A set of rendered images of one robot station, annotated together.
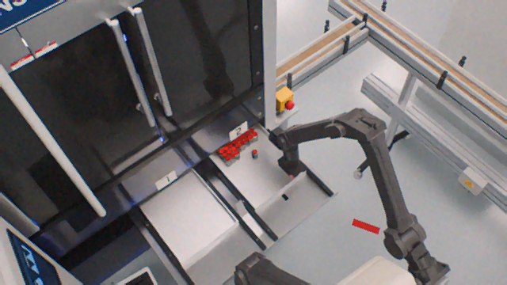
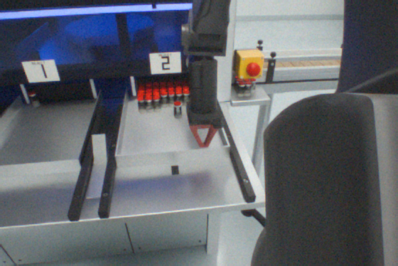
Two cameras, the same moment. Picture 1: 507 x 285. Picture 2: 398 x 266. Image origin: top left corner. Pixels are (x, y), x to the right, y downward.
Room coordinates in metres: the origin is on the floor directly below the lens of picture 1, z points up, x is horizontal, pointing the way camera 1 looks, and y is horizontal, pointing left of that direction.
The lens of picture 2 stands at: (0.42, -0.37, 1.31)
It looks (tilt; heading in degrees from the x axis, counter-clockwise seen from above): 36 degrees down; 28
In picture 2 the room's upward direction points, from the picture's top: straight up
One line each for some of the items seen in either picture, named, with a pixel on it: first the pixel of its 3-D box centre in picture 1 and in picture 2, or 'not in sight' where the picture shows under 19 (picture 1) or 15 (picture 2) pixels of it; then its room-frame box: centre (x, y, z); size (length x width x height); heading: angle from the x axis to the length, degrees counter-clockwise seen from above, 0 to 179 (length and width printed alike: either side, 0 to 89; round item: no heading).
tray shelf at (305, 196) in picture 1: (231, 201); (106, 145); (0.80, 0.10, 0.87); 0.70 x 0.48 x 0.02; 126
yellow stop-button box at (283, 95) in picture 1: (282, 98); (248, 63); (1.19, -0.13, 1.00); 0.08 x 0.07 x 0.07; 36
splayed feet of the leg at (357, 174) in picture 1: (384, 149); not in sight; (1.47, -0.80, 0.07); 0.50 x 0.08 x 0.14; 126
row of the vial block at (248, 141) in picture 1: (240, 146); (168, 99); (1.02, 0.06, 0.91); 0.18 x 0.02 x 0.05; 126
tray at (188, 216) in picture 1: (184, 210); (45, 126); (0.75, 0.28, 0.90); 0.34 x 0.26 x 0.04; 36
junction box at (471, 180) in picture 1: (471, 180); not in sight; (1.00, -1.06, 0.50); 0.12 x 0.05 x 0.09; 36
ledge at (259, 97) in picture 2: (277, 108); (245, 92); (1.24, -0.12, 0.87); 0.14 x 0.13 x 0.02; 36
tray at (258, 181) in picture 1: (253, 161); (170, 116); (0.95, 0.00, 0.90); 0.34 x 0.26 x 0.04; 36
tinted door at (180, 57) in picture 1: (204, 53); not in sight; (0.99, 0.13, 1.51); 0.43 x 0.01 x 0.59; 126
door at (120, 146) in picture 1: (70, 134); not in sight; (0.72, 0.50, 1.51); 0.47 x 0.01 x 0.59; 126
